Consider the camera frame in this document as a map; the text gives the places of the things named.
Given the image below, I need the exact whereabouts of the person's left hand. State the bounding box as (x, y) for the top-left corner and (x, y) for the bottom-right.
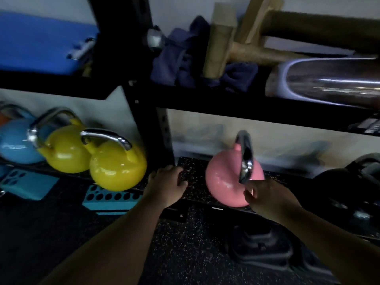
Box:
(142, 165), (189, 209)

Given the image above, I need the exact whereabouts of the person's right hand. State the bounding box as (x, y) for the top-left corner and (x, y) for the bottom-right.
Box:
(243, 178), (302, 223)

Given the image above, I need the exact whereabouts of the yellow kettlebell chrome handle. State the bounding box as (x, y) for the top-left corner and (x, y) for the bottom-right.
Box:
(27, 107), (93, 174)
(80, 128), (148, 193)

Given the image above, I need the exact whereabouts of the pink kettlebell chrome handle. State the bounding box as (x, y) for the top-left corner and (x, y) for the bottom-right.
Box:
(205, 130), (266, 209)

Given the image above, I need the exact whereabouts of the black kettlebell chrome handle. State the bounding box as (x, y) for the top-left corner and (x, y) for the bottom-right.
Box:
(312, 153), (380, 212)

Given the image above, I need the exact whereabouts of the black metal rack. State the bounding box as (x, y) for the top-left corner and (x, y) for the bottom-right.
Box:
(0, 0), (380, 242)

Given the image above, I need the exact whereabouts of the blue kettlebell chrome handle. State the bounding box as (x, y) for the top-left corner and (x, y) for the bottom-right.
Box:
(0, 104), (50, 165)

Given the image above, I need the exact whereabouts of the person's right forearm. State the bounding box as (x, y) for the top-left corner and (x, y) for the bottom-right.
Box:
(280, 204), (380, 285)

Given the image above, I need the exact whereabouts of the person's left forearm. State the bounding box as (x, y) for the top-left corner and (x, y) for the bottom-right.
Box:
(40, 194), (170, 285)

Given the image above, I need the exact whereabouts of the blue perforated block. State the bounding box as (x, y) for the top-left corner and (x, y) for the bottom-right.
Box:
(0, 167), (60, 201)
(82, 183), (143, 216)

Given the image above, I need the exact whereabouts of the dark blue cloth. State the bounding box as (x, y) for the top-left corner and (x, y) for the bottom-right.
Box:
(149, 15), (259, 93)

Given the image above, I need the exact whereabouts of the shiny chrome cylinder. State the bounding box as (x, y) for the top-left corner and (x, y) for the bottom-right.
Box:
(265, 55), (380, 111)

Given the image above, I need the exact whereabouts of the wooden mallet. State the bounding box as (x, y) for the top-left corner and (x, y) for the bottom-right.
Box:
(203, 2), (310, 80)
(237, 0), (284, 46)

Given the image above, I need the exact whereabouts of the white tag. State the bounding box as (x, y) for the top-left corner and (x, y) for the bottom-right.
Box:
(66, 36), (97, 61)

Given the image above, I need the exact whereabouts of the dark brown roller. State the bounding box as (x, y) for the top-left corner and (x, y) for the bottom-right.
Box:
(260, 9), (380, 56)

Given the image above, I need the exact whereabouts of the blue foam mat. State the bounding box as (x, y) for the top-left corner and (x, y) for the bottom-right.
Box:
(0, 11), (99, 76)

